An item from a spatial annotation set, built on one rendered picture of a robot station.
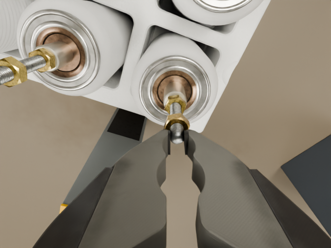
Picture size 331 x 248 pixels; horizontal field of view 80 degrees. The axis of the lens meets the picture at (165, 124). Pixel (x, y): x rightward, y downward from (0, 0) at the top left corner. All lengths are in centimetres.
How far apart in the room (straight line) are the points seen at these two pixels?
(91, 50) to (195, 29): 13
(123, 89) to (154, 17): 10
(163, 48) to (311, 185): 51
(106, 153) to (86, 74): 14
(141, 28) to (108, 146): 18
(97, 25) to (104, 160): 18
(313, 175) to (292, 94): 21
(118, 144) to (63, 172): 38
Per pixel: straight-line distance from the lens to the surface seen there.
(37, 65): 19
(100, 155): 31
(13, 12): 30
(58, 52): 21
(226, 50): 29
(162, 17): 27
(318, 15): 54
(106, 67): 22
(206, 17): 21
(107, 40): 22
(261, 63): 51
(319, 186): 61
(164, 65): 21
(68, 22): 22
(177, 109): 16
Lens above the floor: 45
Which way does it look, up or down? 61 degrees down
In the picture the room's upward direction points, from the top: 177 degrees counter-clockwise
